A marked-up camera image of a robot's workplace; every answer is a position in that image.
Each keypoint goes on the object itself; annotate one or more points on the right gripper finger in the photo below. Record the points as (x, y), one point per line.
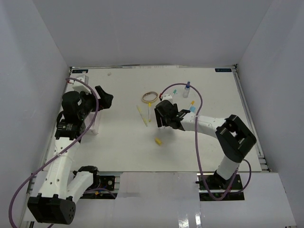
(158, 118)
(164, 121)

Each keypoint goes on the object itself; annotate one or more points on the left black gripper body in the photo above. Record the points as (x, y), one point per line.
(89, 103)

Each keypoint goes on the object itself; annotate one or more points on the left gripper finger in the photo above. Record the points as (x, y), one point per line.
(103, 104)
(104, 96)

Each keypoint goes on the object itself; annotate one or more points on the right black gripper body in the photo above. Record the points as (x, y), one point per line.
(175, 106)

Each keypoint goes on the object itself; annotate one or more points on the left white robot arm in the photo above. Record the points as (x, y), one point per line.
(56, 200)

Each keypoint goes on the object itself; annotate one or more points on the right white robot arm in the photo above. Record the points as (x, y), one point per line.
(234, 137)

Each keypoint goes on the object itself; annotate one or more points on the white pen yellow cap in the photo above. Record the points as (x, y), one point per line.
(149, 112)

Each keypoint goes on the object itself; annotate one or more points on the yellow tape roll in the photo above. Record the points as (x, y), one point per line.
(150, 97)

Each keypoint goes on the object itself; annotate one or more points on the pale yellow pen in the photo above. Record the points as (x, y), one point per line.
(141, 114)

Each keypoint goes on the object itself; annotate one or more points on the small yellow cylinder eraser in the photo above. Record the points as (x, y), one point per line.
(158, 141)

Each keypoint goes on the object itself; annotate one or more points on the light blue eraser case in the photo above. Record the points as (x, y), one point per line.
(192, 109)

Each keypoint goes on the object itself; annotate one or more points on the white compartment organizer box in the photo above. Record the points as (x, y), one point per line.
(93, 130)

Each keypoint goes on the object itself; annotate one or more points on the clear spray bottle blue cap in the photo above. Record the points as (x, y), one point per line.
(186, 90)

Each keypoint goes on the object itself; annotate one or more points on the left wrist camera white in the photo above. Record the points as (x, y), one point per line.
(79, 87)

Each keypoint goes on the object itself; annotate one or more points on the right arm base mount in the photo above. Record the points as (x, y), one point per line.
(218, 190)

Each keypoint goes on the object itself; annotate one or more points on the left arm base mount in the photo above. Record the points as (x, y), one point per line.
(105, 187)

